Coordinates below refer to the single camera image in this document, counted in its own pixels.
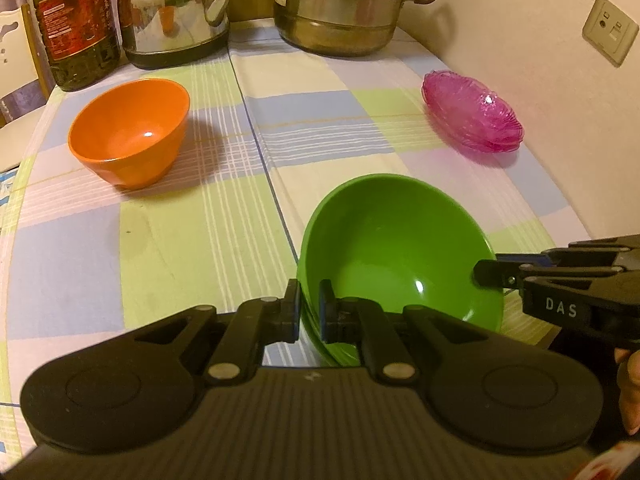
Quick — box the cooking oil bottle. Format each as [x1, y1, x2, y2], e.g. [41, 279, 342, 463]
[31, 0, 121, 92]

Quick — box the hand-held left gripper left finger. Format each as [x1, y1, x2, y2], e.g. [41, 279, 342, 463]
[132, 278, 303, 386]

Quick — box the person's right hand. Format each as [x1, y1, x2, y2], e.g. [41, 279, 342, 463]
[614, 347, 640, 436]

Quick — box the large pink glass plate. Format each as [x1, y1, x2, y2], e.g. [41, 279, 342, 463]
[421, 74, 525, 153]

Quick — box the checked tablecloth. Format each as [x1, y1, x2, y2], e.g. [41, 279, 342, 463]
[0, 17, 596, 461]

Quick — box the steel steamer pot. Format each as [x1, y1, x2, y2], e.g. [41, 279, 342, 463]
[243, 0, 451, 57]

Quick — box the steel kettle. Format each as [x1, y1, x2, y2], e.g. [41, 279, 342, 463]
[116, 0, 246, 70]

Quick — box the red and white cloth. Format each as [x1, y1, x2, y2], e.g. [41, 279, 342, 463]
[575, 440, 640, 480]

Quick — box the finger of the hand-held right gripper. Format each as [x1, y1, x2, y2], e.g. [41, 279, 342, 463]
[495, 241, 633, 267]
[474, 258, 623, 291]

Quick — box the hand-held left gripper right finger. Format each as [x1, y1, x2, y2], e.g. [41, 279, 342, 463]
[318, 279, 501, 386]

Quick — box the large green bowl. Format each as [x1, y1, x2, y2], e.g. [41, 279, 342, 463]
[296, 173, 504, 367]

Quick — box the orange bowl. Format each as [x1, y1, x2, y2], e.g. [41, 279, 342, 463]
[68, 78, 191, 190]

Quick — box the small pink glass plate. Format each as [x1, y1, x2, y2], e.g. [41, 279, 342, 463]
[421, 72, 523, 149]
[422, 71, 521, 143]

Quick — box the large beige wall socket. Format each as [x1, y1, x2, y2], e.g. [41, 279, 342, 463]
[581, 0, 640, 67]

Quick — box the white chair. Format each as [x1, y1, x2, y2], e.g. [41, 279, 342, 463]
[0, 2, 53, 173]

